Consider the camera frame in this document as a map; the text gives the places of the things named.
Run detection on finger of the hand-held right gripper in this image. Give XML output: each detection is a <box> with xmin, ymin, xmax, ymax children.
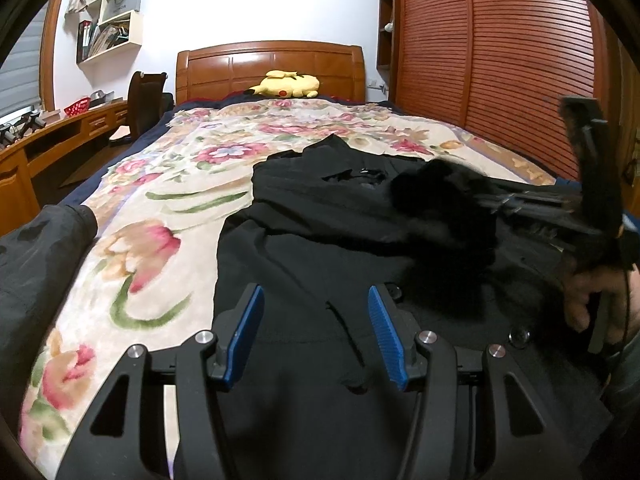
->
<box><xmin>475</xmin><ymin>186</ymin><xmax>603</xmax><ymax>248</ymax></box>

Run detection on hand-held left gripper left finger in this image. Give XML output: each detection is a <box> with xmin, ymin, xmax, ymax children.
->
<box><xmin>55</xmin><ymin>284</ymin><xmax>266</xmax><ymax>480</ymax></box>

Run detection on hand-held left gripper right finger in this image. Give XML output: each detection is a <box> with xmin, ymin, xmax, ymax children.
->
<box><xmin>367</xmin><ymin>282</ymin><xmax>583</xmax><ymax>480</ymax></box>

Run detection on black coat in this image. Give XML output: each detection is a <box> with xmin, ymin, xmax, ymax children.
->
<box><xmin>172</xmin><ymin>134</ymin><xmax>616</xmax><ymax>480</ymax></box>

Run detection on person's right forearm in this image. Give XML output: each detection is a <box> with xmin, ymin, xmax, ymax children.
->
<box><xmin>597</xmin><ymin>265</ymin><xmax>640</xmax><ymax>428</ymax></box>

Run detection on person's right hand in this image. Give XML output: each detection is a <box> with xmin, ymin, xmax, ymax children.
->
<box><xmin>561</xmin><ymin>259</ymin><xmax>626</xmax><ymax>347</ymax></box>

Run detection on wooden louvered wardrobe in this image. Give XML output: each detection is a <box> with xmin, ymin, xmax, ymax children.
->
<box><xmin>376</xmin><ymin>0</ymin><xmax>623</xmax><ymax>184</ymax></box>

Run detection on floral blanket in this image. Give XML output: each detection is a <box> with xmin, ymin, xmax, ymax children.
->
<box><xmin>17</xmin><ymin>97</ymin><xmax>558</xmax><ymax>461</ymax></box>

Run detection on dark grey jacket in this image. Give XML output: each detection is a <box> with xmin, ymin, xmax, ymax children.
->
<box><xmin>0</xmin><ymin>204</ymin><xmax>99</xmax><ymax>413</ymax></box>

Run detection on dark brown chair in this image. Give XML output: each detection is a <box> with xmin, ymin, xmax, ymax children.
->
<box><xmin>109</xmin><ymin>71</ymin><xmax>175</xmax><ymax>147</ymax></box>

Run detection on yellow plush toy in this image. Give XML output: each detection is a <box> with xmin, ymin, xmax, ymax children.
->
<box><xmin>245</xmin><ymin>70</ymin><xmax>321</xmax><ymax>100</ymax></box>

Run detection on wooden bed headboard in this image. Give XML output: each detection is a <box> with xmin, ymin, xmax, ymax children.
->
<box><xmin>175</xmin><ymin>41</ymin><xmax>366</xmax><ymax>106</ymax></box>

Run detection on wooden desk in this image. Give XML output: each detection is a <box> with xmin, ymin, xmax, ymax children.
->
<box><xmin>0</xmin><ymin>97</ymin><xmax>133</xmax><ymax>237</ymax></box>

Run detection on black metal device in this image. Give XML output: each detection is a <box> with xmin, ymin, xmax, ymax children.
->
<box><xmin>0</xmin><ymin>114</ymin><xmax>45</xmax><ymax>150</ymax></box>

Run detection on row of books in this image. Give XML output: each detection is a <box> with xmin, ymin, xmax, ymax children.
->
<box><xmin>77</xmin><ymin>20</ymin><xmax>133</xmax><ymax>61</ymax></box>

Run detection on grey window blind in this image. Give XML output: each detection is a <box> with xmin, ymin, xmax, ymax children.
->
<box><xmin>0</xmin><ymin>5</ymin><xmax>56</xmax><ymax>122</ymax></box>

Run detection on grey paper bag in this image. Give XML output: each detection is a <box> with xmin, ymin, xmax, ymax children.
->
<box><xmin>100</xmin><ymin>0</ymin><xmax>144</xmax><ymax>24</ymax></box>

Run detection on white wall shelf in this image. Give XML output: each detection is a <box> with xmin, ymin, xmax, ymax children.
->
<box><xmin>75</xmin><ymin>0</ymin><xmax>151</xmax><ymax>65</ymax></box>

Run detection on wooden window frame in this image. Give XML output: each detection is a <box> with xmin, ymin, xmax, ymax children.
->
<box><xmin>39</xmin><ymin>0</ymin><xmax>69</xmax><ymax>112</ymax></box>

